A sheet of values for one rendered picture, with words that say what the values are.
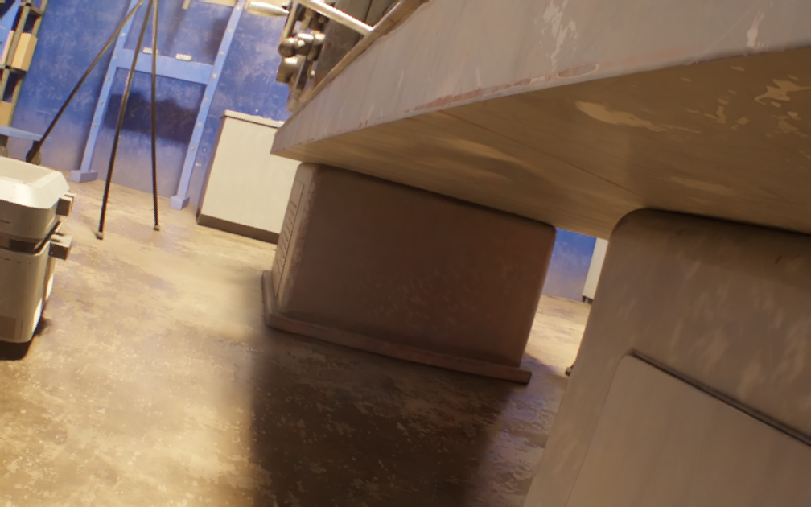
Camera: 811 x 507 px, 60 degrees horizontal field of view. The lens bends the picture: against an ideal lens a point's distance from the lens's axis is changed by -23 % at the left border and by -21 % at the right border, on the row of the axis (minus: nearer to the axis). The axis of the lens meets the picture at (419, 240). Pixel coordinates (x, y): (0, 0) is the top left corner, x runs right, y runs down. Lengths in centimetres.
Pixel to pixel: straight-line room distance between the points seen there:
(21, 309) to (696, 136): 108
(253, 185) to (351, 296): 213
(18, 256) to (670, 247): 94
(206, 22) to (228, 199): 180
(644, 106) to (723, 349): 17
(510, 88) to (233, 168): 396
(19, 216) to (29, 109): 466
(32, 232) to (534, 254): 140
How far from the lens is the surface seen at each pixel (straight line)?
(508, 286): 216
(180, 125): 554
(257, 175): 416
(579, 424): 43
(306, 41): 141
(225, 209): 415
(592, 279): 587
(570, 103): 19
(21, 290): 118
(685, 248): 37
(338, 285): 208
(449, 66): 28
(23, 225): 116
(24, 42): 553
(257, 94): 552
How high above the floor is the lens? 37
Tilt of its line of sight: 2 degrees down
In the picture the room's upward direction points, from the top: 15 degrees clockwise
